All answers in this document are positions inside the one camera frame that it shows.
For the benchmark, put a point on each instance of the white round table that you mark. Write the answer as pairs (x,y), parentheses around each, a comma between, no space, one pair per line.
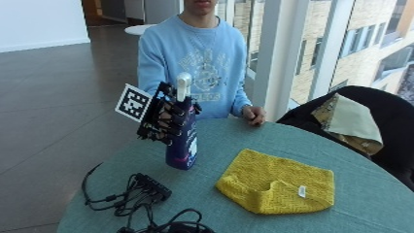
(137,29)

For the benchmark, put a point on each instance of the white marker cube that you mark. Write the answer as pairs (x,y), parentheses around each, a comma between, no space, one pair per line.
(132,103)

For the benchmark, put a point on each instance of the black chair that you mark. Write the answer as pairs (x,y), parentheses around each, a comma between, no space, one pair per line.
(387,123)

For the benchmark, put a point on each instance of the the person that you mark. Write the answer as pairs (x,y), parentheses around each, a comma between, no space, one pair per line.
(189,51)

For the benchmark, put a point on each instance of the dark blue spray bottle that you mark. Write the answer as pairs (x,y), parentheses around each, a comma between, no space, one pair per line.
(182,152)

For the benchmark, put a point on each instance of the white window frame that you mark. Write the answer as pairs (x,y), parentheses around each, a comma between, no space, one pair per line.
(278,58)

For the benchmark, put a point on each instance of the green tablecloth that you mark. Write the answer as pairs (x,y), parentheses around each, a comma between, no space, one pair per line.
(266,142)

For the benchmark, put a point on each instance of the yellow knitted cloth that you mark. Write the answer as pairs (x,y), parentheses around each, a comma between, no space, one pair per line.
(276,183)

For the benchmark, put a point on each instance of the black usb hub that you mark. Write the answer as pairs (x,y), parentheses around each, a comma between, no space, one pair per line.
(154,188)

